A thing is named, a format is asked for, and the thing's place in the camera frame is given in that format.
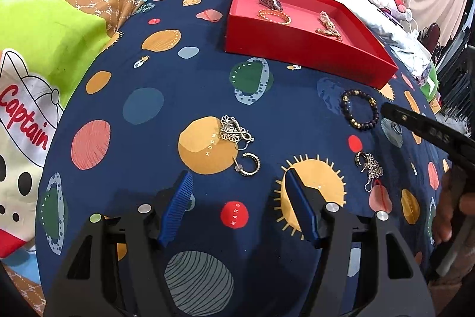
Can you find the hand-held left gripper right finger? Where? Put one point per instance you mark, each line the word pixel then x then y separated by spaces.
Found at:
pixel 301 207

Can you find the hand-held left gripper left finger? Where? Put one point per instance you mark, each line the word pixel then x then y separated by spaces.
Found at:
pixel 177 206

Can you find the cartoon print blanket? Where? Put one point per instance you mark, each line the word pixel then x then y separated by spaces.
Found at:
pixel 55 23

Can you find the red jewelry box tray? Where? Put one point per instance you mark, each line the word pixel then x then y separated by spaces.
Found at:
pixel 297 38

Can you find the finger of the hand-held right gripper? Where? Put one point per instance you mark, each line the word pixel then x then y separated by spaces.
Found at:
pixel 426 129

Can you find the gold pearl brooch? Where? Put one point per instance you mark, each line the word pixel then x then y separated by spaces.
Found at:
pixel 328 25

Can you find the navy planet print blanket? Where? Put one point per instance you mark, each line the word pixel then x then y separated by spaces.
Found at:
pixel 222 98

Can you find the silver hoop earring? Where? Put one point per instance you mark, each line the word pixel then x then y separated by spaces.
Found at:
pixel 360 158
pixel 249 165

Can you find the person's right hand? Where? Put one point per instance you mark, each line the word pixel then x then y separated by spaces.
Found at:
pixel 451 205

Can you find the silver flower drop earring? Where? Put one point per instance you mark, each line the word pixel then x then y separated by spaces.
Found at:
pixel 233 131
pixel 373 170

